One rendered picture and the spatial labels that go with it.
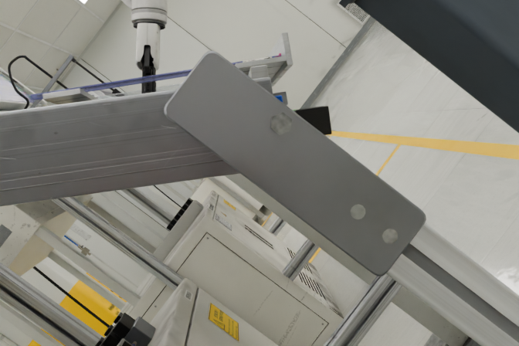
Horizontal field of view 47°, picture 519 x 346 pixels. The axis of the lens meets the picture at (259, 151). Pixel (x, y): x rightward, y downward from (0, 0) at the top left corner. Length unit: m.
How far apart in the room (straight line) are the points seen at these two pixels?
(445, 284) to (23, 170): 0.29
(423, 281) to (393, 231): 0.04
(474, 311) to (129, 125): 0.25
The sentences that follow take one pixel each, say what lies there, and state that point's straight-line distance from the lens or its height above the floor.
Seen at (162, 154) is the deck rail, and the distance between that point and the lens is 0.41.
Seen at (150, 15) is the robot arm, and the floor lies 1.02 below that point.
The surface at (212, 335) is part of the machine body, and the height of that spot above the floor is 0.55.
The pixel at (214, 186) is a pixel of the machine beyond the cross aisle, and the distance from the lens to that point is 5.44.
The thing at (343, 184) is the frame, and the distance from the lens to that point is 0.37.
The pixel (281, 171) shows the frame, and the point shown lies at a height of 0.68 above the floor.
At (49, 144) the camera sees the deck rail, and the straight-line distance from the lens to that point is 0.42.
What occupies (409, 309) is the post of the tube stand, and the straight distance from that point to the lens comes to 1.42.
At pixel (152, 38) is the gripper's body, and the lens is 1.42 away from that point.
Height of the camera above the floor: 0.72
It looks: 4 degrees down
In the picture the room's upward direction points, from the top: 53 degrees counter-clockwise
